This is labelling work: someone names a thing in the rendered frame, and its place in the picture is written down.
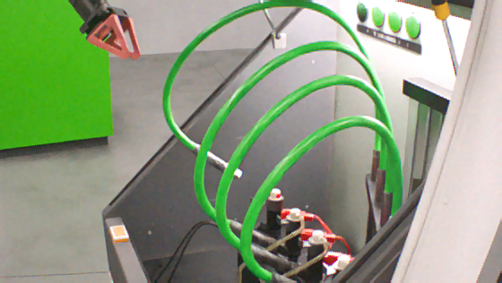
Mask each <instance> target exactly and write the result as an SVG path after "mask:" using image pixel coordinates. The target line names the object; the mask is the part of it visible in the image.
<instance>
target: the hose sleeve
mask: <svg viewBox="0 0 502 283"><path fill-rule="evenodd" d="M199 149H200V145H199V144H196V145H195V147H194V149H193V150H192V152H193V153H194V154H196V155H198V151H199ZM206 162H207V163H208V164H210V165H211V166H213V167H216V168H217V169H218V170H220V171H221V172H222V173H224V170H225V168H226V166H227V165H228V164H227V163H225V162H224V161H222V160H221V159H219V158H217V157H216V155H213V154H212V153H210V152H208V155H207V159H206Z"/></svg>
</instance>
